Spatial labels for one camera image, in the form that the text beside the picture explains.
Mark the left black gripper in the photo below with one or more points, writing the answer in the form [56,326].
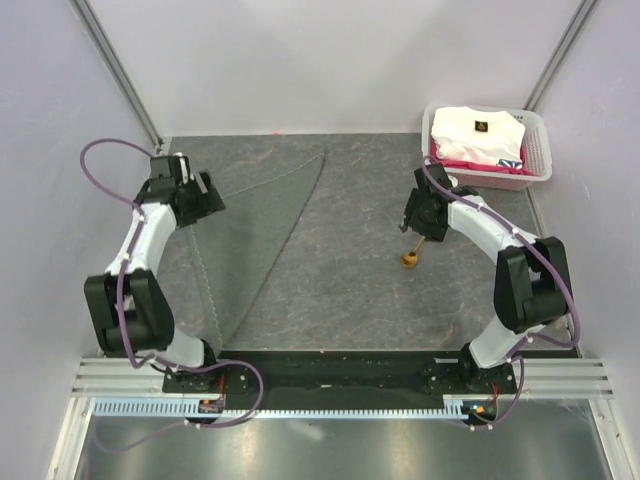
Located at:
[207,203]

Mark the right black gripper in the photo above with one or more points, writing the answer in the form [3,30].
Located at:
[410,219]

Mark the grey cloth napkin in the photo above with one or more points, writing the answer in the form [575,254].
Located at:
[235,250]

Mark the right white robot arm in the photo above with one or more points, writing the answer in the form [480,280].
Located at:
[532,286]

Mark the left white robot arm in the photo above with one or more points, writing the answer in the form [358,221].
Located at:
[130,314]

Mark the white folded shirt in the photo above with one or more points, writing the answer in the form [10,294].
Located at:
[480,137]

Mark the white plastic basket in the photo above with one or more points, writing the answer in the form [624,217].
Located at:
[536,153]

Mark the pink folded cloth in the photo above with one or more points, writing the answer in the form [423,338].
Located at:
[502,166]

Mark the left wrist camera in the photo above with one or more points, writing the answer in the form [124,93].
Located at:
[184,169]

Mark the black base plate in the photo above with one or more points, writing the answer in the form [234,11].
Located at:
[435,372]

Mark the light blue cable duct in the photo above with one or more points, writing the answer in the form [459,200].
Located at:
[451,409]

